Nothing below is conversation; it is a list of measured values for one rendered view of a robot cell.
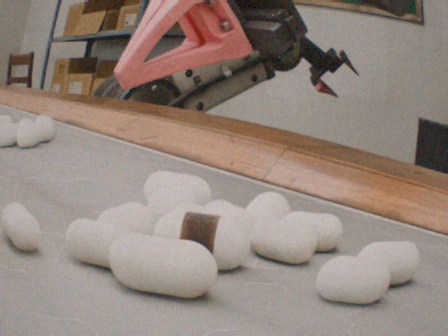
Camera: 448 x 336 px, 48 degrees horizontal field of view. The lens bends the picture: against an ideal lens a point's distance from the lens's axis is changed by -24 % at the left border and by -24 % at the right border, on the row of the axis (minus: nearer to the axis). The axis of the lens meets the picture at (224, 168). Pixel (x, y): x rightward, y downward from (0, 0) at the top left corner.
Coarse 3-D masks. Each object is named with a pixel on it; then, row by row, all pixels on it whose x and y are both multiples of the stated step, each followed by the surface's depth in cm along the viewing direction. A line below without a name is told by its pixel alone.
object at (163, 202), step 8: (160, 192) 30; (168, 192) 30; (176, 192) 30; (184, 192) 31; (192, 192) 31; (152, 200) 30; (160, 200) 29; (168, 200) 29; (176, 200) 30; (184, 200) 30; (192, 200) 31; (152, 208) 30; (160, 208) 29; (168, 208) 29; (160, 216) 29
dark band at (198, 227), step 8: (184, 216) 25; (192, 216) 25; (200, 216) 25; (208, 216) 25; (216, 216) 25; (184, 224) 24; (192, 224) 24; (200, 224) 24; (208, 224) 24; (216, 224) 24; (184, 232) 24; (192, 232) 24; (200, 232) 24; (208, 232) 24; (192, 240) 24; (200, 240) 24; (208, 240) 24; (208, 248) 24
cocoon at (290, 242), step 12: (264, 228) 27; (276, 228) 26; (288, 228) 26; (300, 228) 26; (252, 240) 27; (264, 240) 26; (276, 240) 26; (288, 240) 26; (300, 240) 26; (312, 240) 26; (264, 252) 27; (276, 252) 26; (288, 252) 26; (300, 252) 26; (312, 252) 26
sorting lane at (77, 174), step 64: (64, 128) 65; (0, 192) 31; (64, 192) 34; (128, 192) 37; (256, 192) 42; (0, 256) 21; (64, 256) 23; (256, 256) 27; (320, 256) 28; (0, 320) 15; (64, 320) 16; (128, 320) 18; (192, 320) 19; (256, 320) 19; (320, 320) 19; (384, 320) 19
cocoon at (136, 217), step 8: (112, 208) 25; (120, 208) 25; (128, 208) 25; (136, 208) 26; (144, 208) 26; (104, 216) 24; (112, 216) 24; (120, 216) 24; (128, 216) 24; (136, 216) 25; (144, 216) 25; (152, 216) 26; (112, 224) 24; (120, 224) 24; (128, 224) 24; (136, 224) 25; (144, 224) 25; (152, 224) 26; (136, 232) 24; (144, 232) 25; (152, 232) 26
